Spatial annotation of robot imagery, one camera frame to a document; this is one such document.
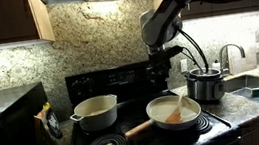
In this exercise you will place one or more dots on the white wall outlet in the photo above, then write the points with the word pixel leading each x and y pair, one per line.
pixel 184 65

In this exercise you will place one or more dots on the white cutting board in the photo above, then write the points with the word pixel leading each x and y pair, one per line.
pixel 247 60

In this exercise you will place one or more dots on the black electric stove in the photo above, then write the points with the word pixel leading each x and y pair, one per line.
pixel 120 80

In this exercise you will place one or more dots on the wooden spatula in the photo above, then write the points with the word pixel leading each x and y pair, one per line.
pixel 175 115

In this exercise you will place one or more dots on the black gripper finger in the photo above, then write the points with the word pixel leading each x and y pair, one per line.
pixel 154 77
pixel 168 69

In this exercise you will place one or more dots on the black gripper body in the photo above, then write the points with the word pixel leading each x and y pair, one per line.
pixel 160 61

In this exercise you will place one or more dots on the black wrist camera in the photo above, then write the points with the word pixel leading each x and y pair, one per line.
pixel 170 52

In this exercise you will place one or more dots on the chrome faucet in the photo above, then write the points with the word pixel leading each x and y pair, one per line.
pixel 230 46

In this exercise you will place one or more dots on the stainless steel pressure cooker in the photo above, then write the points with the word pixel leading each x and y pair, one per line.
pixel 203 88

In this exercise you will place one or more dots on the small soap bottle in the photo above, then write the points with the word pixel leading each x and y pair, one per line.
pixel 216 65

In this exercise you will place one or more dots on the dark snack bag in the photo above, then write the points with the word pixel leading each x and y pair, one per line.
pixel 50 121

